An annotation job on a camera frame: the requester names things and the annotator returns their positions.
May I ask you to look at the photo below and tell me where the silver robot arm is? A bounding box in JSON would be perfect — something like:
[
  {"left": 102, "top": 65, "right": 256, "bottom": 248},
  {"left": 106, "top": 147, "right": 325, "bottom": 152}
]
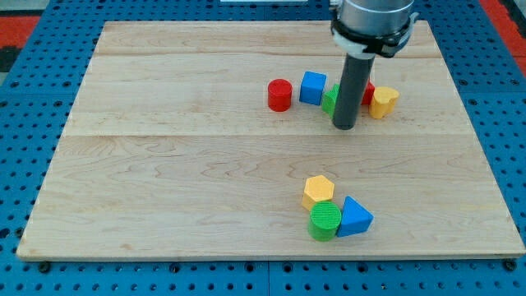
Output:
[{"left": 330, "top": 0, "right": 418, "bottom": 60}]

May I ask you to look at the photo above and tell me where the green star block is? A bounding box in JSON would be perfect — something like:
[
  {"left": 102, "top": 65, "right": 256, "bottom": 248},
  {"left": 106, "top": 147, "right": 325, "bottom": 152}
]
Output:
[{"left": 321, "top": 84, "right": 339, "bottom": 118}]

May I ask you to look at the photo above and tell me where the red cylinder block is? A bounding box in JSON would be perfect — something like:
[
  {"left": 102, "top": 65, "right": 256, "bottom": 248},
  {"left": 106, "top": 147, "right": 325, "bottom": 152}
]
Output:
[{"left": 267, "top": 79, "right": 293, "bottom": 112}]

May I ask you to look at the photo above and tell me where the yellow hexagon block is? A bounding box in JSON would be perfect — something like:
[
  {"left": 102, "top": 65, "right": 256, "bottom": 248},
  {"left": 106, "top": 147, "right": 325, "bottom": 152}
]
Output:
[{"left": 302, "top": 175, "right": 335, "bottom": 210}]

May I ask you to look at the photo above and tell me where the blue cube block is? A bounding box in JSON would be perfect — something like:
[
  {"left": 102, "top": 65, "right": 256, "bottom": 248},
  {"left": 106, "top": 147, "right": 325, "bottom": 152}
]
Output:
[{"left": 299, "top": 72, "right": 326, "bottom": 105}]

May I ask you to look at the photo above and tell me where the green cylinder block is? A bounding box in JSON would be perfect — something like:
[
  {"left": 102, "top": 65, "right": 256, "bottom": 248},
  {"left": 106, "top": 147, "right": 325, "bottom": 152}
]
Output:
[{"left": 307, "top": 201, "right": 342, "bottom": 242}]

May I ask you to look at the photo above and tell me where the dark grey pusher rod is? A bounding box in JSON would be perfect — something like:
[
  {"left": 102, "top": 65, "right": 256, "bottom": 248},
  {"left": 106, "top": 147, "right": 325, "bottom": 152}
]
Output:
[{"left": 332, "top": 55, "right": 374, "bottom": 130}]

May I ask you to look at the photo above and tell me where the blue triangle block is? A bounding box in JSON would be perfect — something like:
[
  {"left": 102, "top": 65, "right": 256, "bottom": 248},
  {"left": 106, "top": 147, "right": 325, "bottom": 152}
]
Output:
[{"left": 336, "top": 196, "right": 374, "bottom": 237}]

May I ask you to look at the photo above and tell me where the red block behind rod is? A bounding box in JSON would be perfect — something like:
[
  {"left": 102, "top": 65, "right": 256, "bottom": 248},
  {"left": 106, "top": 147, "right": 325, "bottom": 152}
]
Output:
[{"left": 361, "top": 81, "right": 376, "bottom": 105}]

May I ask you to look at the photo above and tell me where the yellow heart block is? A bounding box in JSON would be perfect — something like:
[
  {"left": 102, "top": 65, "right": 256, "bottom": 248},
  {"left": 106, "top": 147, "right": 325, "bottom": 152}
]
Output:
[{"left": 368, "top": 86, "right": 400, "bottom": 119}]

